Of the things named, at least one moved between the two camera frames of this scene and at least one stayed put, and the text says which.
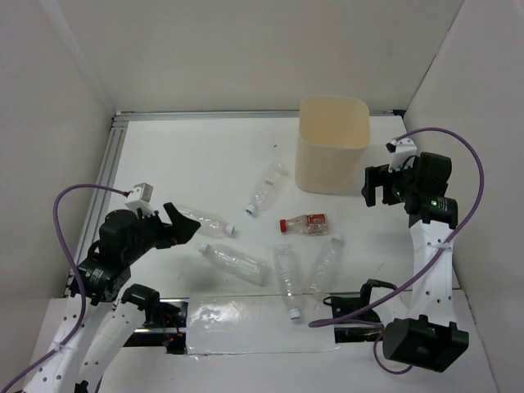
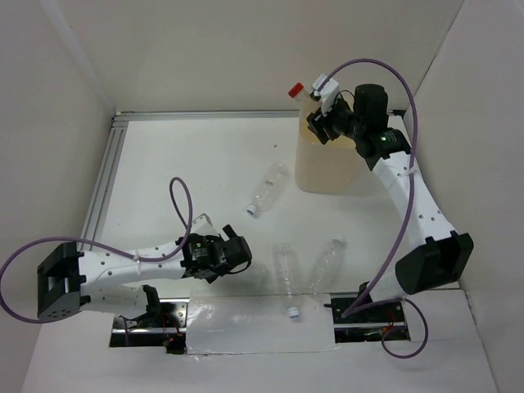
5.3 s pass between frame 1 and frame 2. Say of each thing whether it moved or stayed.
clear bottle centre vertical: stayed
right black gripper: moved
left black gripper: moved
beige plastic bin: stayed
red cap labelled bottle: moved
